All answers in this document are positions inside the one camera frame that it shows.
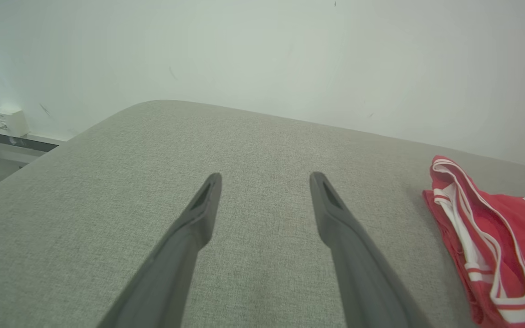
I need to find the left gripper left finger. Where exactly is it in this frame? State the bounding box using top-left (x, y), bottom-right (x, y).
top-left (97, 172), bottom-right (223, 328)

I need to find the black and white baseboard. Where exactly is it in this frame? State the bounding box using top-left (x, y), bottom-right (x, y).
top-left (0, 132), bottom-right (59, 154)

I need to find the white wall socket box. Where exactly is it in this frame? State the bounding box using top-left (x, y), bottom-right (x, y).
top-left (0, 106), bottom-right (31, 138)

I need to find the red and white jersey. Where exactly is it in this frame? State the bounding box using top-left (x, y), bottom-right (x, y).
top-left (422, 154), bottom-right (525, 328)

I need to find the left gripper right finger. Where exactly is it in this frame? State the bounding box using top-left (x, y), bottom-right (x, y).
top-left (309, 171), bottom-right (432, 328)

